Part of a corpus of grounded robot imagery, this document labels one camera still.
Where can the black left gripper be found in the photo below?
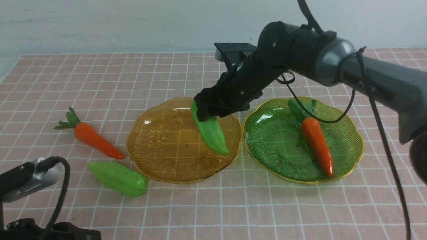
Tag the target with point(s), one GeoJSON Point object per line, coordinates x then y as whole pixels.
{"type": "Point", "coordinates": [26, 229]}

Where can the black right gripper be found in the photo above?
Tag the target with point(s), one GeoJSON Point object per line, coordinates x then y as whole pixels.
{"type": "Point", "coordinates": [235, 89]}

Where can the green toy gourd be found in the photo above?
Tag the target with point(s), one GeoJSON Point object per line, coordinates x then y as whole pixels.
{"type": "Point", "coordinates": [211, 132]}
{"type": "Point", "coordinates": [118, 178]}

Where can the orange toy carrot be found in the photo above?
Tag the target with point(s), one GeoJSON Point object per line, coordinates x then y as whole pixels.
{"type": "Point", "coordinates": [86, 134]}
{"type": "Point", "coordinates": [313, 133]}

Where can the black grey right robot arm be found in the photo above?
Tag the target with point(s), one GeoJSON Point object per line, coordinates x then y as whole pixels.
{"type": "Point", "coordinates": [328, 60]}

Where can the green ribbed glass plate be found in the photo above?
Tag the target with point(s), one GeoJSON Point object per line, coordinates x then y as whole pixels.
{"type": "Point", "coordinates": [274, 139]}

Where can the amber ribbed glass plate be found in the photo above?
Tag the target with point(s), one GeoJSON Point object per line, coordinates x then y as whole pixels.
{"type": "Point", "coordinates": [165, 144]}

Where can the pink checkered tablecloth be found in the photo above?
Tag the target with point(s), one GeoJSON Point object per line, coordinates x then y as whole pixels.
{"type": "Point", "coordinates": [242, 202]}

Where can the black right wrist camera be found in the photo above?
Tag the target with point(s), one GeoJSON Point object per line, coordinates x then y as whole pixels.
{"type": "Point", "coordinates": [232, 53]}

